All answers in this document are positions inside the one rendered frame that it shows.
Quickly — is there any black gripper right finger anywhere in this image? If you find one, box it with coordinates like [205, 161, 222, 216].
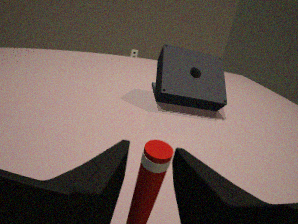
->
[172, 147, 298, 224]

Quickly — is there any grey square panel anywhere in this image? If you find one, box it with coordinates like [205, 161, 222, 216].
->
[152, 44, 227, 112]

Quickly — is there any dark red peg with grey band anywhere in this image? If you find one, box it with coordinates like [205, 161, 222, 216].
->
[126, 140, 174, 224]

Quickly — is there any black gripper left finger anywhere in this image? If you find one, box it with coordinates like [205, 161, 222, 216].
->
[0, 140, 129, 224]

